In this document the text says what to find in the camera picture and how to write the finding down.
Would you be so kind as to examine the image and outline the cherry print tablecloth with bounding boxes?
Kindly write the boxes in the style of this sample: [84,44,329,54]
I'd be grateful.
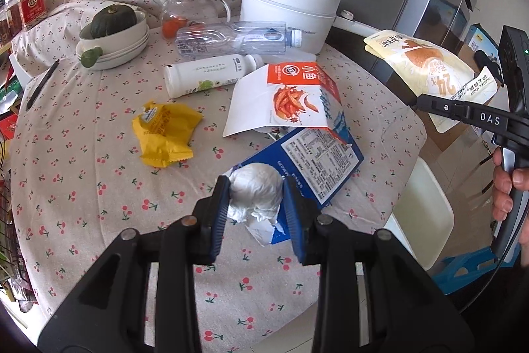
[9,0,427,352]

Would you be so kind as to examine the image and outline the dark green pumpkin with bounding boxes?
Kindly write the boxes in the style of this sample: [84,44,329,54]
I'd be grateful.
[91,4,137,38]

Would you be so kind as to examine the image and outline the stacked cream bowls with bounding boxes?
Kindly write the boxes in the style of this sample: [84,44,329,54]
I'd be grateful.
[75,6,149,70]

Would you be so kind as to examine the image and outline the white tissue ball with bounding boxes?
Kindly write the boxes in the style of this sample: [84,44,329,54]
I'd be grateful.
[228,163,283,223]

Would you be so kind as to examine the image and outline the beige bread snack bag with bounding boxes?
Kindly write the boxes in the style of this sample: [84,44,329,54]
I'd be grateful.
[363,28,500,133]

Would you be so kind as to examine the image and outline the orange white fish snack box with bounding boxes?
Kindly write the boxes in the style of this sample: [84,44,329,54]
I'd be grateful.
[223,62,351,143]

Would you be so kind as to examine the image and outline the glass teapot with wooden lid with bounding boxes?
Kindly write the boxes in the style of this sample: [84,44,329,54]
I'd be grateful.
[160,0,231,41]

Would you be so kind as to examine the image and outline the black pen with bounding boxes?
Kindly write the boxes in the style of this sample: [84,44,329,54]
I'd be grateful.
[26,59,60,111]

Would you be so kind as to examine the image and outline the white electric cooking pot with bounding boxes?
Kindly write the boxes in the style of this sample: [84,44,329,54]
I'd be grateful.
[240,0,378,55]

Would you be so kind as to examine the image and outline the blue plastic stool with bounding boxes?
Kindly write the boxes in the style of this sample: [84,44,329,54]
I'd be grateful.
[432,246,500,296]

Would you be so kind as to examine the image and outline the red label spice jar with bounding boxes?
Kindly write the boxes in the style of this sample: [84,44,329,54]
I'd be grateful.
[18,0,47,29]

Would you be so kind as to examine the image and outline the white chair seat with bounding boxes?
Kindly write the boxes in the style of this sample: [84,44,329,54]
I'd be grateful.
[384,158,455,271]

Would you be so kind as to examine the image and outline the white yogurt bottle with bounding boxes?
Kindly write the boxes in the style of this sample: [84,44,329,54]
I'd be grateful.
[163,54,265,99]

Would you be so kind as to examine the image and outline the person's right hand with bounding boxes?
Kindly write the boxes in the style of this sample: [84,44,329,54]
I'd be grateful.
[491,147,529,246]

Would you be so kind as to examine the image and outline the blue white carton box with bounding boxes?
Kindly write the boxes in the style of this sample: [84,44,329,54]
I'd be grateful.
[226,128,364,246]

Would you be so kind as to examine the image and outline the clear plastic water bottle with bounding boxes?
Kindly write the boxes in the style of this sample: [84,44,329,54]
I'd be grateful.
[175,22,303,58]

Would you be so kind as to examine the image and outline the yellow crumpled wrapper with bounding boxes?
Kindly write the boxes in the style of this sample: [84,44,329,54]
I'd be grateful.
[132,101,203,168]

